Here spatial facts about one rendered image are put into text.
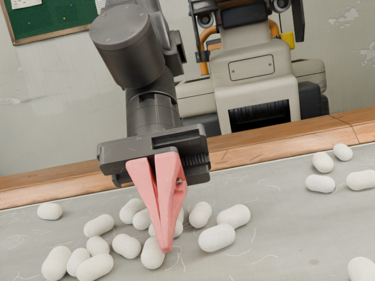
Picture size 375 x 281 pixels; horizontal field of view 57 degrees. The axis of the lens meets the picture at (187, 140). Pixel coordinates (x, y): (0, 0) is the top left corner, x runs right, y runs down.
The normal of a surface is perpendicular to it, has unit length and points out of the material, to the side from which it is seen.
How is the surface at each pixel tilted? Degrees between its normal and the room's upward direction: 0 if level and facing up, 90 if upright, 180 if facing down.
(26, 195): 45
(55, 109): 90
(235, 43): 98
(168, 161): 61
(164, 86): 54
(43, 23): 90
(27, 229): 0
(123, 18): 40
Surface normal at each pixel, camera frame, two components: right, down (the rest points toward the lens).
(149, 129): -0.18, -0.57
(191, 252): -0.19, -0.95
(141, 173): -0.08, -0.25
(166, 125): 0.41, -0.58
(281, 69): -0.06, 0.39
